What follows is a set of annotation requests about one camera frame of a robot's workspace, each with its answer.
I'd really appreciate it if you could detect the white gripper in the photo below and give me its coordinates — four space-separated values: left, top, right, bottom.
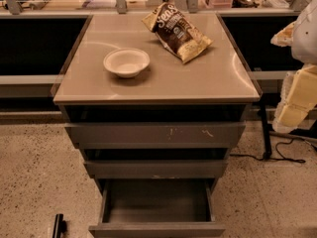
270 22 317 133

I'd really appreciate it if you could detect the grey bottom drawer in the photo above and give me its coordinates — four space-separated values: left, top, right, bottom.
89 179 225 238

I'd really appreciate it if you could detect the grey drawer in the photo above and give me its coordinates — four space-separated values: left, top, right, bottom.
63 104 246 149
89 179 225 238
84 149 227 179

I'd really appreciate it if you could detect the grey drawer cabinet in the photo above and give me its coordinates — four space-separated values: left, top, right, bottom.
53 14 261 188

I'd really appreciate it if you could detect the grey middle drawer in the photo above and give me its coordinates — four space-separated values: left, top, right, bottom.
84 149 227 179

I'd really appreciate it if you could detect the grey top drawer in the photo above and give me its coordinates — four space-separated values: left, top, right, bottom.
63 104 246 149

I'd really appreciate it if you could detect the black table leg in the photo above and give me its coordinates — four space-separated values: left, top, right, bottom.
259 100 272 160

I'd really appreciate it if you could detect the brown chip bag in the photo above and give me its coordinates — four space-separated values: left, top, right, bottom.
142 2 213 63

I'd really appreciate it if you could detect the white paper bowl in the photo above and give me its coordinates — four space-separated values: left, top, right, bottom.
103 48 150 78

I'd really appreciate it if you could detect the black object on floor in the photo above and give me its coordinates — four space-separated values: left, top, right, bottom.
52 213 67 238

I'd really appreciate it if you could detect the black floor cable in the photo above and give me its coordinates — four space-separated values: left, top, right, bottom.
229 138 317 165

